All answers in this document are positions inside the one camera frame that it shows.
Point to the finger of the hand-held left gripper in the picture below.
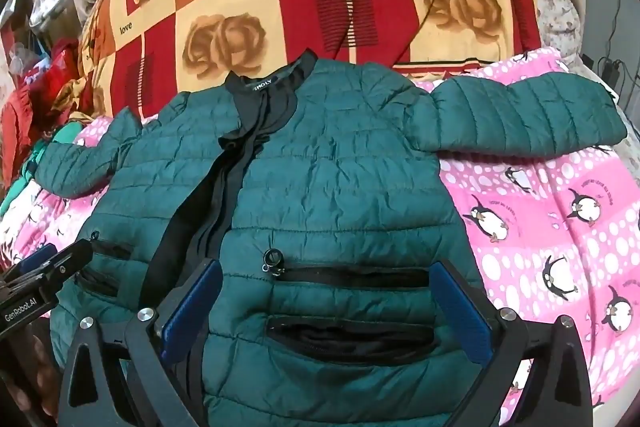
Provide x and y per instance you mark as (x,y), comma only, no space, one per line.
(67,263)
(37,258)

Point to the green puffer jacket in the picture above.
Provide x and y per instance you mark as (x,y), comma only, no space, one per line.
(330,187)

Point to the black power adapter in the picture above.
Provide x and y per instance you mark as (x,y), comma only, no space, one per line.
(612,68)

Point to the pink penguin print blanket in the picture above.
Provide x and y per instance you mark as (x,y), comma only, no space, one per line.
(550,217)

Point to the person's left hand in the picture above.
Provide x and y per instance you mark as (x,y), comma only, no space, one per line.
(27,382)

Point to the green cloth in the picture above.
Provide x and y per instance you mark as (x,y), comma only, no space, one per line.
(30,167)

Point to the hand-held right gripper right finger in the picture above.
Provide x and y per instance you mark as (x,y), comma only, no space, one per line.
(460,307)

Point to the red cloth pile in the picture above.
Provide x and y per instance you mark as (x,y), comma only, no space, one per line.
(47,87)

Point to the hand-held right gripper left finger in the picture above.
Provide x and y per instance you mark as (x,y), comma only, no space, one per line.
(192,302)

